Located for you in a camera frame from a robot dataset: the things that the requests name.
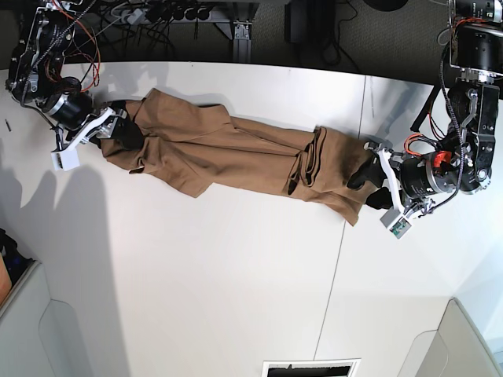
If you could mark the white bin right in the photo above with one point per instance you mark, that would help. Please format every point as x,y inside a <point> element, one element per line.
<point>455,348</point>

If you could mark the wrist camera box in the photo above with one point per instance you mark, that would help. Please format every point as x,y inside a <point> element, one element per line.
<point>396,223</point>
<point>65,160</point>

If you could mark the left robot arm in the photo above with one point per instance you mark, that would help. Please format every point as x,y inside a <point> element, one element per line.
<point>451,147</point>

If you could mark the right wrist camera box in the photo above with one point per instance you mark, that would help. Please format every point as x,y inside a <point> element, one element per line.
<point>65,160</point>

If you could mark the aluminium frame post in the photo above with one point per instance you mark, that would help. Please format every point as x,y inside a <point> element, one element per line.
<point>242,44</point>

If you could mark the black power adapter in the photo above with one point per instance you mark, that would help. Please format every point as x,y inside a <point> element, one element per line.
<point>297,22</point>

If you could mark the brown t-shirt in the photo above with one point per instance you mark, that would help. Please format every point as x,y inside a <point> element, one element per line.
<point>192,147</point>

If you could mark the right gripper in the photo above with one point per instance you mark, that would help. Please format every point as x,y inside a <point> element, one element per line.
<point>79,121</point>

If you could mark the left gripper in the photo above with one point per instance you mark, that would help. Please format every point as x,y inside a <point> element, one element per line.
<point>405,182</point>

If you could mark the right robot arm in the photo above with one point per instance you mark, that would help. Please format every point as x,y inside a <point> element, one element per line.
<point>47,39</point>

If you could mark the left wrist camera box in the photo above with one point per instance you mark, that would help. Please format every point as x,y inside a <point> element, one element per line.
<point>396,223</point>

